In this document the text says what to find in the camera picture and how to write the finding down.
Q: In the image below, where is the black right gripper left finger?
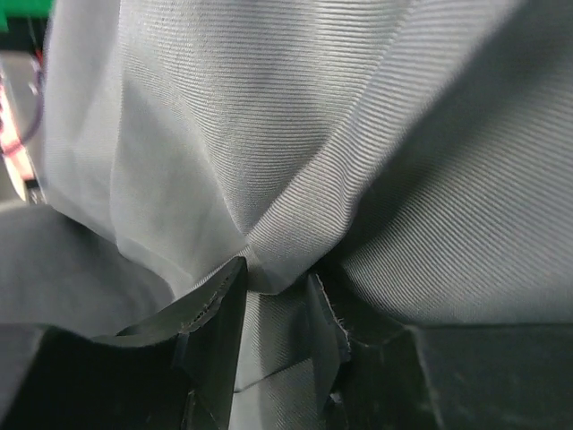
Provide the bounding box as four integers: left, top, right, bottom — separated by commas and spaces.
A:
1, 257, 247, 429

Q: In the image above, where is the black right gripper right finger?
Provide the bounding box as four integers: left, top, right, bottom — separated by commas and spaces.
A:
308, 273, 572, 429

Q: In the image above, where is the grey pleated skirt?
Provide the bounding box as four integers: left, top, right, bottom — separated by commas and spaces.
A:
1, 1, 572, 429

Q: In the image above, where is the green plastic tray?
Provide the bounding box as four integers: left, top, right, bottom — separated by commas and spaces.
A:
0, 0, 54, 32

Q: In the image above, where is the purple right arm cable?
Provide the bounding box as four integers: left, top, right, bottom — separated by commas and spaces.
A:
0, 53, 46, 158

